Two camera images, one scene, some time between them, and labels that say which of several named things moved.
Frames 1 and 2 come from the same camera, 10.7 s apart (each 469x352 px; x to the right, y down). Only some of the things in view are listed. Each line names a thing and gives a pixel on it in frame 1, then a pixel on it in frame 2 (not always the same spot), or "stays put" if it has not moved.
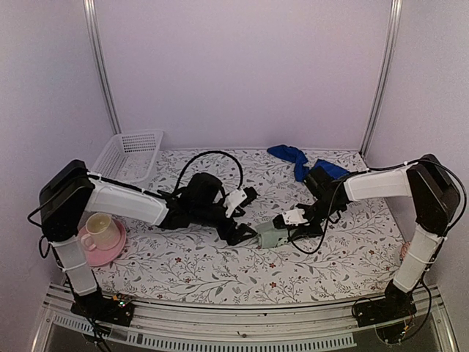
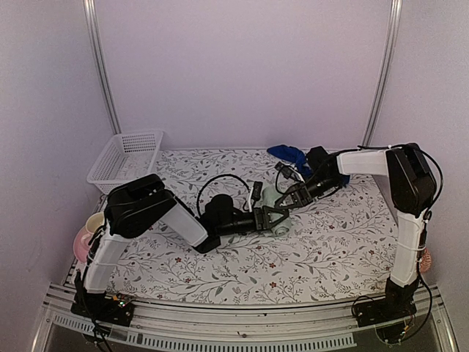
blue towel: (300, 163) stays put
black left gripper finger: (251, 195) -> (267, 223)
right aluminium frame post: (385, 78) stays put
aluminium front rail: (179, 328) stays put
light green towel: (271, 237) -> (268, 198)
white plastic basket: (130, 158) stays put
